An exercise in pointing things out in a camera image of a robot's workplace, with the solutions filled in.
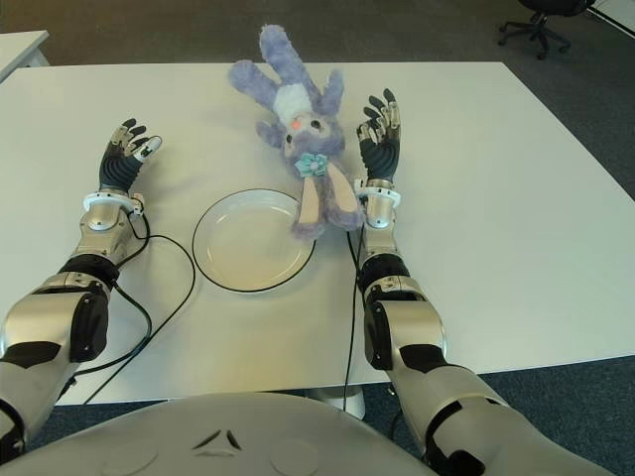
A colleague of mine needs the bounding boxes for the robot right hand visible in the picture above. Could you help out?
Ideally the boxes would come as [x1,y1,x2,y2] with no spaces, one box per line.
[354,87,401,182]

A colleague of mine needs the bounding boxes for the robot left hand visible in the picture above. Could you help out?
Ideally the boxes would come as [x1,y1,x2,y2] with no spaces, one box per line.
[97,117,164,193]

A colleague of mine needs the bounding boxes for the purple plush bunny doll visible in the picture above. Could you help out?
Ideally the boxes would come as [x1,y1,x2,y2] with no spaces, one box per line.
[227,23,363,242]

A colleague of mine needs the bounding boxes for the white plate black rim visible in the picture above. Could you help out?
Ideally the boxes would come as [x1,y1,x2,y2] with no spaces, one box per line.
[191,188,317,293]

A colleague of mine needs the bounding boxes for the white neighbouring desk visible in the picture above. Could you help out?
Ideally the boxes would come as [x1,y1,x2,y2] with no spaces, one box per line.
[0,30,51,85]

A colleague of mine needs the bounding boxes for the black office chair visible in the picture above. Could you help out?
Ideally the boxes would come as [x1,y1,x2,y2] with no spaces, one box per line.
[498,0,572,60]

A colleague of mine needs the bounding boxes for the white table leg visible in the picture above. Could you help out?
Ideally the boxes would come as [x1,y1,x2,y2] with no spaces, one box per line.
[302,386,366,417]

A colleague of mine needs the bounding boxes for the silver robot torso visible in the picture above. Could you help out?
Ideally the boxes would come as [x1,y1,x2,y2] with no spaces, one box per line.
[0,391,438,476]

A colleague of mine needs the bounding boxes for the thin black looping cable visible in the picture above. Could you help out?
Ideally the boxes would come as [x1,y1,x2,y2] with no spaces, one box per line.
[81,200,196,406]

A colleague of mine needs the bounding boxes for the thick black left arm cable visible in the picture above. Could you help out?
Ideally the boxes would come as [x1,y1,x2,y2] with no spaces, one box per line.
[59,282,153,396]

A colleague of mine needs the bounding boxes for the long black right arm cable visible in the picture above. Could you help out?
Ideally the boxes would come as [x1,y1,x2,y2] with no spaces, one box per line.
[340,195,371,412]

